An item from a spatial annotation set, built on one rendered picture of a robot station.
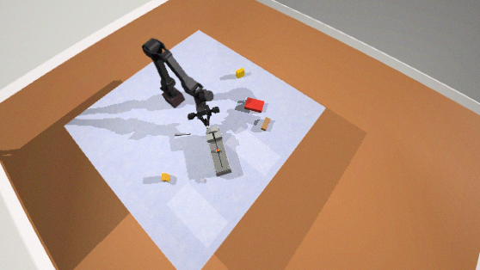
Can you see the tan rectangular block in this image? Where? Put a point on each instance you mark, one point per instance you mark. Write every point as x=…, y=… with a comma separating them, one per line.
x=265, y=124

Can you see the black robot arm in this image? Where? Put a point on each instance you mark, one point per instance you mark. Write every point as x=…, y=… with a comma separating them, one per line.
x=154, y=50

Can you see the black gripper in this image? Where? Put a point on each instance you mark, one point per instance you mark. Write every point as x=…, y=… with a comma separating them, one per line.
x=209, y=113

